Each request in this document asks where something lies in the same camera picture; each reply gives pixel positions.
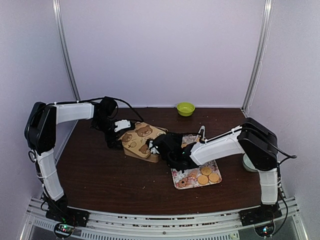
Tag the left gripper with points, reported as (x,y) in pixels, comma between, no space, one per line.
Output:
(113,144)

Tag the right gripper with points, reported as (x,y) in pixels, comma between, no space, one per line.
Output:
(171,133)

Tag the gold cookie tin box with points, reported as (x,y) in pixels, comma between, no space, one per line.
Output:
(152,156)

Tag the silver tin lid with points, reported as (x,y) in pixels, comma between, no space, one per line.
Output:
(143,129)

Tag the steel kitchen tongs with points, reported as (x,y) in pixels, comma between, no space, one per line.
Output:
(201,134)

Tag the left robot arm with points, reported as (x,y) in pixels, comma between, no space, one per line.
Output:
(40,134)

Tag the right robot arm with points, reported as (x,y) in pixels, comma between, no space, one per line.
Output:
(250,138)

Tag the green plastic bowl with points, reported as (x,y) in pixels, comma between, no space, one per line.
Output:
(185,109)

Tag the round golden biscuit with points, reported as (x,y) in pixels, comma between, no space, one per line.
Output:
(214,177)
(202,179)

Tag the floral cookie tray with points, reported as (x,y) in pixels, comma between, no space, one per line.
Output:
(187,179)

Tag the pale ceramic bowl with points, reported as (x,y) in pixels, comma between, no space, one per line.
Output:
(248,165)

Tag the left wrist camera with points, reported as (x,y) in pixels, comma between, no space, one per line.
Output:
(123,124)

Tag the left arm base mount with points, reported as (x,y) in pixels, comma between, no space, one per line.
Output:
(67,222)

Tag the front aluminium rail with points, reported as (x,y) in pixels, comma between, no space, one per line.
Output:
(223,225)

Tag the left aluminium frame post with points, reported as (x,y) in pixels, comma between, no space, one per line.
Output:
(65,52)

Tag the aluminium frame post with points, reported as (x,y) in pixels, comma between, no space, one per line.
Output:
(65,52)
(257,65)

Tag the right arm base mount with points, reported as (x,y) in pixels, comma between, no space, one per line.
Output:
(262,220)

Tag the right aluminium frame post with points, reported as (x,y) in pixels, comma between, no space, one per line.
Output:
(257,65)

